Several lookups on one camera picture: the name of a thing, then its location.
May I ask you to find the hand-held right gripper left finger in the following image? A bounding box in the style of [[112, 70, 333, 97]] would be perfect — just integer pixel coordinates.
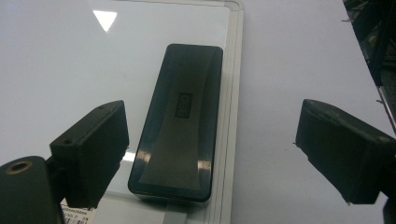
[[49, 99, 131, 209]]

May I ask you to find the white table cover sheet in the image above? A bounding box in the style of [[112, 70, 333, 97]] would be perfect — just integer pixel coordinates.
[[232, 0, 396, 224]]

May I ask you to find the white paper label strip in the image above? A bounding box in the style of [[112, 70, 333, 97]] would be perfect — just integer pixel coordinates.
[[60, 190, 206, 224]]

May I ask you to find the white whiteboard with silver frame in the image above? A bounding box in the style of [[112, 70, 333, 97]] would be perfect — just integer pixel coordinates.
[[0, 0, 246, 224]]

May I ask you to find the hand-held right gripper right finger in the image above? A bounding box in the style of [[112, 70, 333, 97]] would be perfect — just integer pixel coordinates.
[[294, 98, 396, 205]]

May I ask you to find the black whiteboard eraser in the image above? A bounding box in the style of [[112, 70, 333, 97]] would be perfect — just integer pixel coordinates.
[[127, 43, 224, 203]]

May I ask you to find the aluminium floor rail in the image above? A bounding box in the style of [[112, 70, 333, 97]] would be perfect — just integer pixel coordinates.
[[375, 85, 396, 133]]

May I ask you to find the dark metal stand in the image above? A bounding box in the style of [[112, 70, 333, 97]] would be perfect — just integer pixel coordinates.
[[342, 0, 396, 88]]

